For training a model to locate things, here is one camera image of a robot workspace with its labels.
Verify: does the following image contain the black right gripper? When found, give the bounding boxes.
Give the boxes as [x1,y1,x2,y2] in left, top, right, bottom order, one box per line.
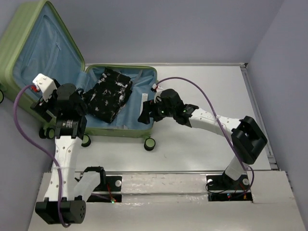
[138,97,176,124]

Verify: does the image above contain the aluminium rail right edge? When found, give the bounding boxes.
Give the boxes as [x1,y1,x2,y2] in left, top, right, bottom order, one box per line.
[240,63,280,170]

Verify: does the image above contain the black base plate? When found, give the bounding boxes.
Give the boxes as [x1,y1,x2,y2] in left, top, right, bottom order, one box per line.
[205,175,253,202]
[87,175,122,204]

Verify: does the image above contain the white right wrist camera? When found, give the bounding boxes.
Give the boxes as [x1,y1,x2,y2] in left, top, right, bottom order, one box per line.
[151,83,164,103]

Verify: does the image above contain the black white patterned clothing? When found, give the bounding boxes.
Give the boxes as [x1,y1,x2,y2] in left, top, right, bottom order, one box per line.
[82,68,133,124]

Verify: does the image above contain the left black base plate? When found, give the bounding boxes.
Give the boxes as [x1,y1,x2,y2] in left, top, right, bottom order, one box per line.
[87,175,122,204]

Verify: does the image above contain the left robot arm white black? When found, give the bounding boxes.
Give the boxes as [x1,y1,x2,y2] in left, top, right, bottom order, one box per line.
[31,75,106,227]

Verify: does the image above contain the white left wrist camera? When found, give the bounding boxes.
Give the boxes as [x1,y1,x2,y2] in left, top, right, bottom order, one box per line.
[32,73,57,102]

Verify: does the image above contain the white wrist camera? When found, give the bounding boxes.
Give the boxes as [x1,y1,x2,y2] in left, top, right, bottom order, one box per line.
[32,73,57,102]
[151,83,164,103]

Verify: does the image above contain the white rectangular tube box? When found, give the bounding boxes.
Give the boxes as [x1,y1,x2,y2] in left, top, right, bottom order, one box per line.
[141,93,148,110]

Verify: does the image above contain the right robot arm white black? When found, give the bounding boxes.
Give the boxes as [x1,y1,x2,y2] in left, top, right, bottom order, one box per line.
[138,89,268,189]

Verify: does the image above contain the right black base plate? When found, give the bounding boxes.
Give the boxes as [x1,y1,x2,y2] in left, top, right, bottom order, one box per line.
[205,175,253,202]

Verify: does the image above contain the green hard-shell suitcase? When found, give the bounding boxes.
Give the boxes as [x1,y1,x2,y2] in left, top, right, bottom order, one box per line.
[0,0,157,151]

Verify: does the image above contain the aluminium rail front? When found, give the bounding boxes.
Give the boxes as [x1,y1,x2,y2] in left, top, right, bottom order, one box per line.
[106,170,224,175]

